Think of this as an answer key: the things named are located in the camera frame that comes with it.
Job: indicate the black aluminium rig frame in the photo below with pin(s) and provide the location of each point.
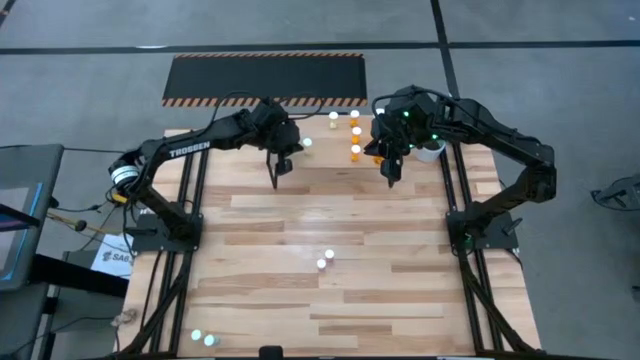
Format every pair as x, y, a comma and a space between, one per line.
188, 190

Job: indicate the green plant in white pot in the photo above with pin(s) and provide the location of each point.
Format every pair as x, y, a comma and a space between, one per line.
430, 154

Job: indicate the black floor stand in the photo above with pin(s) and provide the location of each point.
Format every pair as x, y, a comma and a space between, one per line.
620, 192

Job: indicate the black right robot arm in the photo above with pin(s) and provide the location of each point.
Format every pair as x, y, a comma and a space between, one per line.
500, 137

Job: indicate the pale yellow-green pill bottle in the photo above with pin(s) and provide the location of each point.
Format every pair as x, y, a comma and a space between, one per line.
307, 142

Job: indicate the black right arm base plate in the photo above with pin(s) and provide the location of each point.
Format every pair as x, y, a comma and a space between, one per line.
500, 235

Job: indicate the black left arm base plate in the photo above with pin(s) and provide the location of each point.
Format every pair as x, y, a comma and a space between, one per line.
150, 242

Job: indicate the black hazard-striped floor mat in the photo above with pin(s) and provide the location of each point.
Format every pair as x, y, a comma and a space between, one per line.
265, 80

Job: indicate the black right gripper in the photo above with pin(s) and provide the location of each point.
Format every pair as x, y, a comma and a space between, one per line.
405, 127

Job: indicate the wooden shelf with black frame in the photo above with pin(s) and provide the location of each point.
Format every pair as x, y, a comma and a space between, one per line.
330, 155

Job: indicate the pink pill bottle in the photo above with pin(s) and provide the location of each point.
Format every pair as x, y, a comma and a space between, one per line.
329, 253

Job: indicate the brown twine bundle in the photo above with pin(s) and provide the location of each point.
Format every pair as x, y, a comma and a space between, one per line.
125, 317

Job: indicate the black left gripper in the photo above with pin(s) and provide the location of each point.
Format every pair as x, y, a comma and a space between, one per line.
275, 127

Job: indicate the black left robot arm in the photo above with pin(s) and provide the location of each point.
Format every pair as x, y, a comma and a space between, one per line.
190, 147

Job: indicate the dark monitor screen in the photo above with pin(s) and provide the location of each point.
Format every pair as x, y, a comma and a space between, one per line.
20, 225

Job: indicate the black table-level camera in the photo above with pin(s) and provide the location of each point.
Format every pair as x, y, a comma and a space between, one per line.
270, 352

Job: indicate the black stand bar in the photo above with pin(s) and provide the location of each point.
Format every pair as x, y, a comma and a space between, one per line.
75, 275

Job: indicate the white paper sign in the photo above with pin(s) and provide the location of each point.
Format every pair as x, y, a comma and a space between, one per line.
112, 257

